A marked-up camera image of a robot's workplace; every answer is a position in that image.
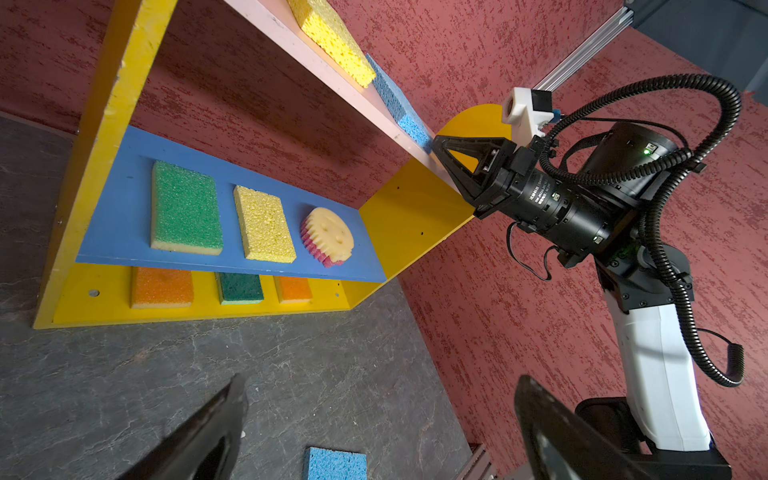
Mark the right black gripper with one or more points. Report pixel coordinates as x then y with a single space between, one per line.
506 180

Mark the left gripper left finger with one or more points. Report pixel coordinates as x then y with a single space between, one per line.
206 445

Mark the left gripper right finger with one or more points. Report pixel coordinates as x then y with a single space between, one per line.
560 445

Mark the light blue sponge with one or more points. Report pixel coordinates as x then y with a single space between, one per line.
327 464
400 107

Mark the dark green sponge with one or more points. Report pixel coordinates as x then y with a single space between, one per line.
239 289

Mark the tan orange-backed sponge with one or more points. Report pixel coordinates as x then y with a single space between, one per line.
161 288

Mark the round smiley face sponge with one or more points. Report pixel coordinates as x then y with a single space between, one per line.
327 237

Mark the orange sponge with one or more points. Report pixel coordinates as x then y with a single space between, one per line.
292 290

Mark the yellow sponge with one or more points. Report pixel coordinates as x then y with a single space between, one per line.
321 23
263 226

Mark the bright green sponge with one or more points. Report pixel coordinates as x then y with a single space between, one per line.
185 214

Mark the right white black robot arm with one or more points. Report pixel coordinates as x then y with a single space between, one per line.
657 430

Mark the yellow shelf with coloured boards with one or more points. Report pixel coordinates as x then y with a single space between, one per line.
100 269

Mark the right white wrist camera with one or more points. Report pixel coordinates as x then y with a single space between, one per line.
527 112

